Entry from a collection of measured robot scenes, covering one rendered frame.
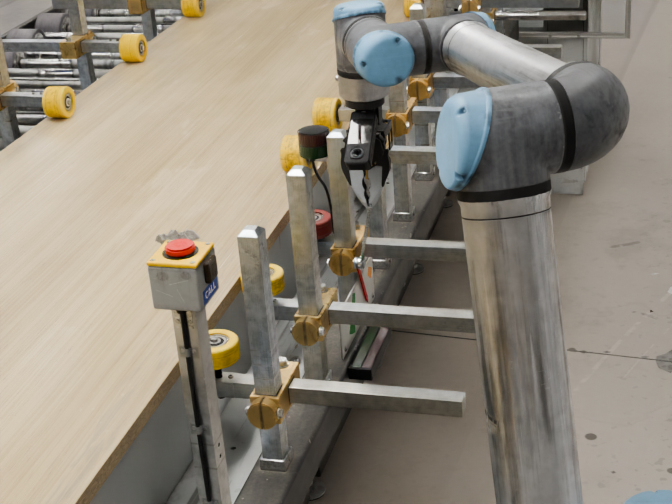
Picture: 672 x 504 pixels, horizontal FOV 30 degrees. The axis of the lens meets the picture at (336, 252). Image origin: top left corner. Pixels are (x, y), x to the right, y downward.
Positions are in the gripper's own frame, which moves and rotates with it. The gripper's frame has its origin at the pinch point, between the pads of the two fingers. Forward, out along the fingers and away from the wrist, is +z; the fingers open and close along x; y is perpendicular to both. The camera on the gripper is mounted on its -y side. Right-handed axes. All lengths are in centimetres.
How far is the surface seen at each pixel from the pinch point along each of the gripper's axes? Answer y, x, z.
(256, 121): 69, 46, 11
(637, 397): 98, -46, 102
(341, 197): 8.3, 7.5, 2.8
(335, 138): 8.4, 7.9, -9.2
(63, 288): -21, 53, 10
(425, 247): 12.4, -7.5, 14.7
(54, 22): 179, 159, 20
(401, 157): 37.5, 2.4, 6.4
